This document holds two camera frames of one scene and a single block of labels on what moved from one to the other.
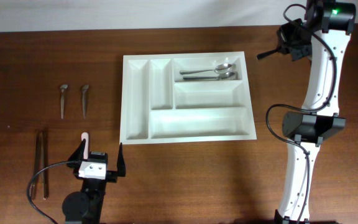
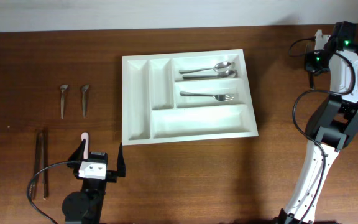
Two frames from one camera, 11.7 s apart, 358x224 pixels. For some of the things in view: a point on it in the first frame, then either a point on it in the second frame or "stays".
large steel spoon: (225, 76) stays
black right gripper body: (293, 40) to (314, 60)
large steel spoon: (219, 68) stays
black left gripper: (112, 175) stays
